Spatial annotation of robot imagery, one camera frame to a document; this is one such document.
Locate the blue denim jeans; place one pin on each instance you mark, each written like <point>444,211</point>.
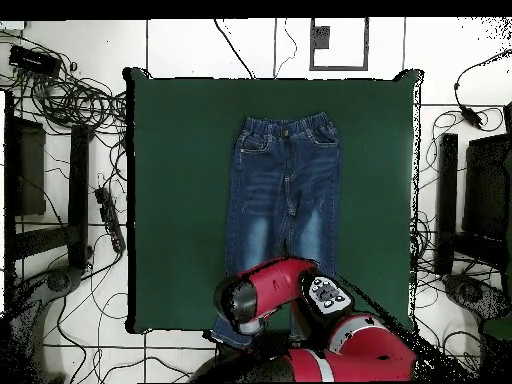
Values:
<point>280,180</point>

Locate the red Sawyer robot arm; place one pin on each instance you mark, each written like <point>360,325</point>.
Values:
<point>352,352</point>

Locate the dark green tablecloth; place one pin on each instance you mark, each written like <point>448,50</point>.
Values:
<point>160,160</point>

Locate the black power strip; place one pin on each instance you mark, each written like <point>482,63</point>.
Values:
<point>110,218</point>

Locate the black metal stand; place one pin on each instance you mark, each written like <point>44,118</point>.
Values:
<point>78,180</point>
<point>448,168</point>

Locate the small dark square box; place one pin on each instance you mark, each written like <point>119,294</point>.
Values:
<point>321,38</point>

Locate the grey stand base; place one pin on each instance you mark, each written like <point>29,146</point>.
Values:
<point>468,292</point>
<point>60,280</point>

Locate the black electronics box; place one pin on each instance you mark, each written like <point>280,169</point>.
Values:
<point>34,60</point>

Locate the grey square frame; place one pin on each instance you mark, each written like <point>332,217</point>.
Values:
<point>339,67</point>

